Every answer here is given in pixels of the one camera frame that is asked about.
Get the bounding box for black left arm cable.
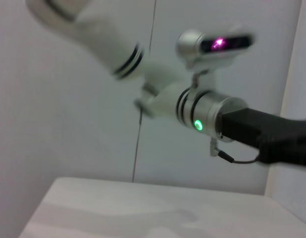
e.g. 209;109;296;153
209;137;261;165

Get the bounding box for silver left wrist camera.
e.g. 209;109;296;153
176;29;255;75

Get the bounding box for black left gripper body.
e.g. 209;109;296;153
217;107;306;172

